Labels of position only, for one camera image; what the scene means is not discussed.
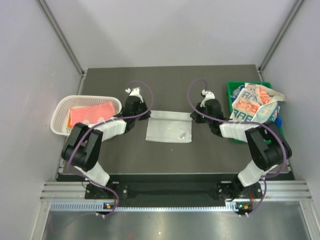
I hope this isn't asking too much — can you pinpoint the white green towel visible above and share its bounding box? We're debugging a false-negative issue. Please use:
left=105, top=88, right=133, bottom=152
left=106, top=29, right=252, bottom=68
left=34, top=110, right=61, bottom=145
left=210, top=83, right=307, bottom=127
left=145, top=110, right=192, bottom=144

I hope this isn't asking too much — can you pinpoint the cream patterned towel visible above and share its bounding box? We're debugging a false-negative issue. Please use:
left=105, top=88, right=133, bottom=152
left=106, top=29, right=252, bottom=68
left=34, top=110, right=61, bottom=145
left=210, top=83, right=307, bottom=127
left=230, top=82, right=285, bottom=123

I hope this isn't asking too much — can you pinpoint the pink patterned towel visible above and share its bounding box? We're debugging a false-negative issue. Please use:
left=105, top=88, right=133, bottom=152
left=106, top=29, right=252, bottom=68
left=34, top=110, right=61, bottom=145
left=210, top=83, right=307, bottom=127
left=69, top=102, right=116, bottom=127

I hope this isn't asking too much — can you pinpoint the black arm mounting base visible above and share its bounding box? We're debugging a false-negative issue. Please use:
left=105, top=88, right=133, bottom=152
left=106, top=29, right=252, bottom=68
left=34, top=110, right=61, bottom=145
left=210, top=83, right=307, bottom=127
left=84, top=181, right=266, bottom=208

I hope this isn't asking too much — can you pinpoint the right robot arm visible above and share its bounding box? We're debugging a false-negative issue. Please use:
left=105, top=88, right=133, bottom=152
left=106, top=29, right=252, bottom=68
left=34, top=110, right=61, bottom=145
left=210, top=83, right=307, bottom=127
left=190, top=89, right=292, bottom=199

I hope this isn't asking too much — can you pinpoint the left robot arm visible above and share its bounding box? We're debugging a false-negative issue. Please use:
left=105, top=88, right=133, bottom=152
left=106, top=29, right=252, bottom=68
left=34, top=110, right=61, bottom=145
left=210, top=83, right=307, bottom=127
left=61, top=87, right=151, bottom=199

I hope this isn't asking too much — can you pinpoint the green plastic bin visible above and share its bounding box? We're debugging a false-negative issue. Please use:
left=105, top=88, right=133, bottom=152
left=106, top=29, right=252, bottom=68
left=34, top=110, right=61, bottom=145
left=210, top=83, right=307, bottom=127
left=226, top=81, right=285, bottom=144

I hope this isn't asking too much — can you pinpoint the blue patterned towel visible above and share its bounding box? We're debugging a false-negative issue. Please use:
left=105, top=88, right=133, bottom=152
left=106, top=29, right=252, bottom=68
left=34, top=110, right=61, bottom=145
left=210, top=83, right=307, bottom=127
left=274, top=115, right=283, bottom=129

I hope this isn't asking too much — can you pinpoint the white perforated plastic basket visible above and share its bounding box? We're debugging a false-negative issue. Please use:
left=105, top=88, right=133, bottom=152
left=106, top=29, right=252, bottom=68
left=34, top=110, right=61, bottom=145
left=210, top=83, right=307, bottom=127
left=50, top=95, right=122, bottom=137

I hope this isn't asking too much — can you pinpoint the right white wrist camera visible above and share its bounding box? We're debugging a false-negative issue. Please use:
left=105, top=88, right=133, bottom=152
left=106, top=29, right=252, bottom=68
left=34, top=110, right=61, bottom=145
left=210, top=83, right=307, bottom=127
left=200, top=89, right=216, bottom=108

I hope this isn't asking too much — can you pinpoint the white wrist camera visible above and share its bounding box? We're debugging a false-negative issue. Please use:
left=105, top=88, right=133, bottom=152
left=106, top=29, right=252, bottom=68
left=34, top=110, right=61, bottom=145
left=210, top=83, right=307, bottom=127
left=125, top=87, right=144, bottom=103
left=200, top=89, right=216, bottom=108

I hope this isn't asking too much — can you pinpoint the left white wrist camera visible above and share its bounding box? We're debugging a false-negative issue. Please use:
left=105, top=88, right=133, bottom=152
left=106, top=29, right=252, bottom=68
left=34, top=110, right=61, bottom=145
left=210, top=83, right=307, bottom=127
left=125, top=87, right=144, bottom=103

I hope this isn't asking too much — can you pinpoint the grey slotted cable duct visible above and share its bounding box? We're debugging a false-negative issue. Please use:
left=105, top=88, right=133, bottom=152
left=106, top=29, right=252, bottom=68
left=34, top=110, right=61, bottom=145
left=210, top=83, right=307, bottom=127
left=50, top=201, right=249, bottom=212

